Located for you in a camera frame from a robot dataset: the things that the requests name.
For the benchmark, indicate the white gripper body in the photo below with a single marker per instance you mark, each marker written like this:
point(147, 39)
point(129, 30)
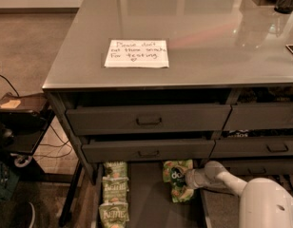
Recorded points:
point(200, 177)

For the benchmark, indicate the green dang rice chip bag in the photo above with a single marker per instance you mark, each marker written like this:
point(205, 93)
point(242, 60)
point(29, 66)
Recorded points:
point(180, 192)

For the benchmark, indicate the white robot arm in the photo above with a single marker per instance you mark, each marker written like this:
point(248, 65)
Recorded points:
point(263, 202)

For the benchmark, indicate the bottom right grey drawer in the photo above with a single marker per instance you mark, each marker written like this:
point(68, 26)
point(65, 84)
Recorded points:
point(259, 167)

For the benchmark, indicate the grey drawer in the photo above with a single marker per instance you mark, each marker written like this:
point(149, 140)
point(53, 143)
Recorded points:
point(259, 167)
point(253, 147)
point(260, 116)
point(137, 151)
point(160, 118)

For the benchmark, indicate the middle left grey drawer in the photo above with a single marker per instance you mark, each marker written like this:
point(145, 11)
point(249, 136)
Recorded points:
point(137, 151)

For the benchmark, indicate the middle right grey drawer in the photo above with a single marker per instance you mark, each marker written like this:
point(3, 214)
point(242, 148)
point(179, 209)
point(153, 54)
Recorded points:
point(253, 147)

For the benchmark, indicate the top left grey drawer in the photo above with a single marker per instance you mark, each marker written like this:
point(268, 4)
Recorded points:
point(160, 118)

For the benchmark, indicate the open bottom left drawer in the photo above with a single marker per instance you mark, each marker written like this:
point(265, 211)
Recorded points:
point(149, 198)

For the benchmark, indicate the top right grey drawer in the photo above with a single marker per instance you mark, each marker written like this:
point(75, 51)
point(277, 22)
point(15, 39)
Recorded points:
point(260, 116)

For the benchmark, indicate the middle green kettle chip bag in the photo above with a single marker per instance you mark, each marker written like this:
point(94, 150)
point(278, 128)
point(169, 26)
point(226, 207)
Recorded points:
point(114, 189)

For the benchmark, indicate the green kettle chip bag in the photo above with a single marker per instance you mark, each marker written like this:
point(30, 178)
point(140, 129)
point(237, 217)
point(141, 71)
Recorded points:
point(114, 214)
point(116, 169)
point(114, 189)

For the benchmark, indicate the top green kettle chip bag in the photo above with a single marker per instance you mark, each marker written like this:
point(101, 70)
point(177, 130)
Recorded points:
point(116, 169)

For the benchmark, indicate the bottom green kettle chip bag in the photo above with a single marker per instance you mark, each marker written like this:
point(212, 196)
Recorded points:
point(114, 214)

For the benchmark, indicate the grey metal drawer cabinet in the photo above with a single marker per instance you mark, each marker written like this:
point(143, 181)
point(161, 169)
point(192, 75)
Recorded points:
point(220, 52)

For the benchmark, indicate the white handwritten paper note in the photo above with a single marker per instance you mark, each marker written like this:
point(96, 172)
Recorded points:
point(137, 54)

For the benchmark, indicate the black shoe white sole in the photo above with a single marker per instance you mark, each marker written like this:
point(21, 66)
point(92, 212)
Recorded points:
point(24, 216)

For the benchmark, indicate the black side cart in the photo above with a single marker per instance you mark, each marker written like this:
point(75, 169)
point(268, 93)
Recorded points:
point(21, 131)

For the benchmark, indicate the green plastic crate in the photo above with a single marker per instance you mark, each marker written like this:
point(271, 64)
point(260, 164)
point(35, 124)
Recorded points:
point(8, 181)

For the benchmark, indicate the tan sticky note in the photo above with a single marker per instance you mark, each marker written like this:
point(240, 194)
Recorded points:
point(11, 104)

